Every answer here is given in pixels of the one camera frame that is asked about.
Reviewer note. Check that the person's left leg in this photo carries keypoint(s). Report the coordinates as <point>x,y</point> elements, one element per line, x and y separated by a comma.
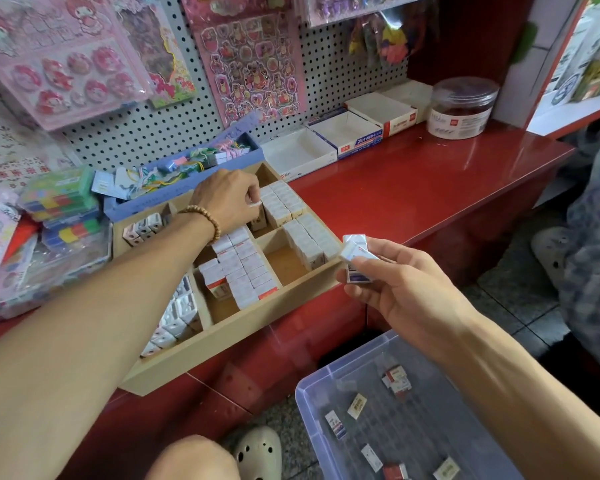
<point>192,460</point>

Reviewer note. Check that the blue box of trinkets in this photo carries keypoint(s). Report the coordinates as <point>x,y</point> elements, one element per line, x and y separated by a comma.
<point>180,185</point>

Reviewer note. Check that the handful of boxed erasers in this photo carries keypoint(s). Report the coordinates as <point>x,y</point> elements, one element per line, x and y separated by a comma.
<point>355,255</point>

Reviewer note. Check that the green edged sticker pack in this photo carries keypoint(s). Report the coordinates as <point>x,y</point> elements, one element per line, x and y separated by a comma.
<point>155,50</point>

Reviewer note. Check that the white side shelf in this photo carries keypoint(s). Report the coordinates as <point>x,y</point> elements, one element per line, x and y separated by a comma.
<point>570,75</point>

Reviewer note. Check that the red patterned sticker sheet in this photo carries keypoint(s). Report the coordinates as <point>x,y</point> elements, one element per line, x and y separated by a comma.
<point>15,155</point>

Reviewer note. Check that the white tray box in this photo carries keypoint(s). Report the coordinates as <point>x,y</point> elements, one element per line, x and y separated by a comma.
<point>300,155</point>
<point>385,110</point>
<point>345,135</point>

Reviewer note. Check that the small white eraser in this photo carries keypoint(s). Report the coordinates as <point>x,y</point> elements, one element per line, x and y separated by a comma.
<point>372,458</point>

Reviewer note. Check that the person's left hand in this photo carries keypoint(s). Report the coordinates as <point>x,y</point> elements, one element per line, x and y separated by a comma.
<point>228,200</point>

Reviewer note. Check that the blue white eraser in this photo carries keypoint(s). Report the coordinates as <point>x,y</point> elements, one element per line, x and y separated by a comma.
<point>335,425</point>

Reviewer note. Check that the red display counter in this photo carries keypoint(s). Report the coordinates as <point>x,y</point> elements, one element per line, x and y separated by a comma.
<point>450,180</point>

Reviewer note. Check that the person's right forearm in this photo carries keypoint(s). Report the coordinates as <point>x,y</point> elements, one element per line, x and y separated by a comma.
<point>540,395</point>

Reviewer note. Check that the white pegboard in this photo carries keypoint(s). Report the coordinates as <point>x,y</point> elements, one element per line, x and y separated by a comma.
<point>170,135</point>

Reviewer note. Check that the wooden compartment tray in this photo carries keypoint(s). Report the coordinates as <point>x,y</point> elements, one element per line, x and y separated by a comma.
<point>270,325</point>

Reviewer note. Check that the person's right hand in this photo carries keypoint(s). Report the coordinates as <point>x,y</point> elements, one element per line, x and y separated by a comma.
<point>410,295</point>

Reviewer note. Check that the person's left cream clog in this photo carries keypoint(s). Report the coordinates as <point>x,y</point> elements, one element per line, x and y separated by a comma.
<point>258,455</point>

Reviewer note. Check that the round clear plastic jar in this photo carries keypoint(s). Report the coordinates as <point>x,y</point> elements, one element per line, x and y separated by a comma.
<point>462,110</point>

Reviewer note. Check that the person's left forearm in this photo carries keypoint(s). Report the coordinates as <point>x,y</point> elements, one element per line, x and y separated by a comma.
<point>80,365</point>

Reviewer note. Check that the clear bag of colourful toys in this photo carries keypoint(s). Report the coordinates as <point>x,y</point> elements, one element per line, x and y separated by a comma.
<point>385,40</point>

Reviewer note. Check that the clear plastic storage bin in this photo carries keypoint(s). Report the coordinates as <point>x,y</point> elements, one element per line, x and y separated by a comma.
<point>325,425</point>

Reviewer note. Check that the stack of colourful packs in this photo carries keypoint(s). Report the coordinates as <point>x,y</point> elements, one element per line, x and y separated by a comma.
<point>60,200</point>

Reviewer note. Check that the pink sticker pack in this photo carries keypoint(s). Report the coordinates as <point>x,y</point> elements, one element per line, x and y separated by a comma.
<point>65,60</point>
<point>250,65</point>

